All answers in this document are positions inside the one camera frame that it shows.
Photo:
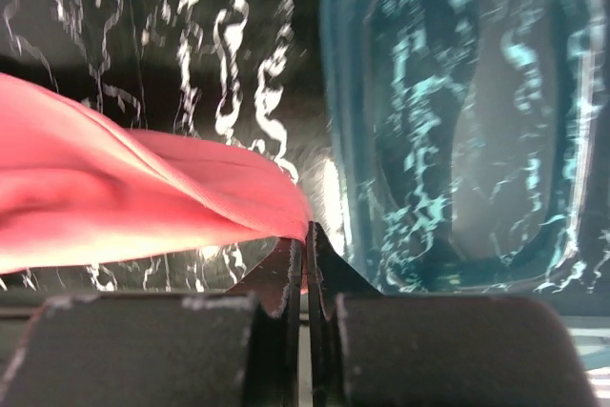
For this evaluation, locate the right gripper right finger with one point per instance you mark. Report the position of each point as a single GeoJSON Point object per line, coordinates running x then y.
{"type": "Point", "coordinates": [370, 349]}

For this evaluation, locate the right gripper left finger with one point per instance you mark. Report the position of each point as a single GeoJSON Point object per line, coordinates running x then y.
{"type": "Point", "coordinates": [239, 348]}

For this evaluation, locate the coral red t shirt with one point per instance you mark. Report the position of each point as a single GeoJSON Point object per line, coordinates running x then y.
{"type": "Point", "coordinates": [77, 189]}

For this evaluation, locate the teal transparent plastic basket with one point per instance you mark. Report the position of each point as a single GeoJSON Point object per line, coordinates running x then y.
{"type": "Point", "coordinates": [467, 139]}

